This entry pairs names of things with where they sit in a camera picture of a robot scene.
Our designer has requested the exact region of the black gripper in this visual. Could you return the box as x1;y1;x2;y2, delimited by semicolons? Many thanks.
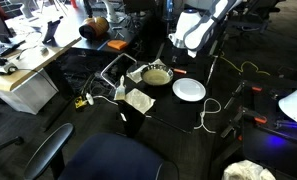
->
167;47;189;64

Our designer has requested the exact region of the orange marker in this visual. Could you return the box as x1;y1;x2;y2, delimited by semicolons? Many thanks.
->
172;67;188;75

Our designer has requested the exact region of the metal bowl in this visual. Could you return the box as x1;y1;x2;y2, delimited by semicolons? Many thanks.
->
141;64;174;87

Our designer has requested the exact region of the white cloth under bowl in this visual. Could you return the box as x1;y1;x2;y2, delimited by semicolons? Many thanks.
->
126;58;167;84

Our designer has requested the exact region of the black mesh office chair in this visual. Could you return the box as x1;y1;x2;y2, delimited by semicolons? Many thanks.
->
154;29;222;88

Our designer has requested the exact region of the white round plate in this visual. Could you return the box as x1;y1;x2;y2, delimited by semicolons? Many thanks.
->
172;77;207;103

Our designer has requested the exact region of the grey folded cloth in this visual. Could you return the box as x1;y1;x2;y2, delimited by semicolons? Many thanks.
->
124;87;156;115

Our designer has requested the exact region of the orange pad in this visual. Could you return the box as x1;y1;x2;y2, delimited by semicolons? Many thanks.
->
106;39;129;51

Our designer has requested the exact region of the white hand brush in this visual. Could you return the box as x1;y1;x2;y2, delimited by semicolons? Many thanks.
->
113;75;127;101

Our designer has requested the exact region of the white curved stand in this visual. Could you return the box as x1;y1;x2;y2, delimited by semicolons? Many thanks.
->
100;0;120;24

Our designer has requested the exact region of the black desk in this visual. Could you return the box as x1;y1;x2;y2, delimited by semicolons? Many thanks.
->
54;0;146;56

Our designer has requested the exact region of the white power plug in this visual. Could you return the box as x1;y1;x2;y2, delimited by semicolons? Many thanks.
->
85;92;95;106

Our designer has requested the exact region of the yellow black power connector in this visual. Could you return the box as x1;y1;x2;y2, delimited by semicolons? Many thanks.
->
74;95;88;109

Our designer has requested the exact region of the dark blue office chair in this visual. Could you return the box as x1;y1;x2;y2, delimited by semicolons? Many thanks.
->
22;122;181;180

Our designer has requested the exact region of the black tablet stand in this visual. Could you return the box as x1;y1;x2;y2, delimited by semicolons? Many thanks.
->
41;15;65;44

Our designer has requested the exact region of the white plastic bag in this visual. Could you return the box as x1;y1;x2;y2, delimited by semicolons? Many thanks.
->
221;159;278;180

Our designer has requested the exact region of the wooden desk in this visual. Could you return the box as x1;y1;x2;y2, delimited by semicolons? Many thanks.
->
0;6;83;93

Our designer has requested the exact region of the white desk cabinet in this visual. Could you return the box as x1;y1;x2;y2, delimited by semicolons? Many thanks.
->
0;68;60;116

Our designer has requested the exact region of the black and grey mouse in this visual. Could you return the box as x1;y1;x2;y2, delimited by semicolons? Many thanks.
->
0;62;20;76

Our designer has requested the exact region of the black chair base leg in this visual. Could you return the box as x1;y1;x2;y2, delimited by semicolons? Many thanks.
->
0;135;25;157

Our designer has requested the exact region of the yellow cable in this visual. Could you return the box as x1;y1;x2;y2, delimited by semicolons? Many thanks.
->
218;50;271;77

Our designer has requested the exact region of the white power cable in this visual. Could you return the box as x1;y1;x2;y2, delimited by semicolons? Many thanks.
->
92;94;222;135

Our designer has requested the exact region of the chrome tube chair frame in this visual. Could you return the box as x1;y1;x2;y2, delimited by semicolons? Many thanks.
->
100;53;138;89

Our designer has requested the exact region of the black clamp orange handle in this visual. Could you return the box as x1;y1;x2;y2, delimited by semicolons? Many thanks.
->
220;105;269;139
223;80;266;111

